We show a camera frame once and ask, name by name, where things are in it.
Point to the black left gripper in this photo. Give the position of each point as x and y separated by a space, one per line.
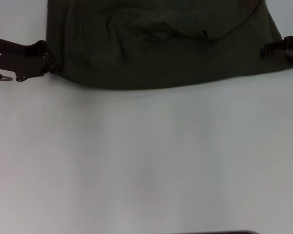
22 58

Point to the dark green FREE t-shirt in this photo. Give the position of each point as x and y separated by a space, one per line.
161 48

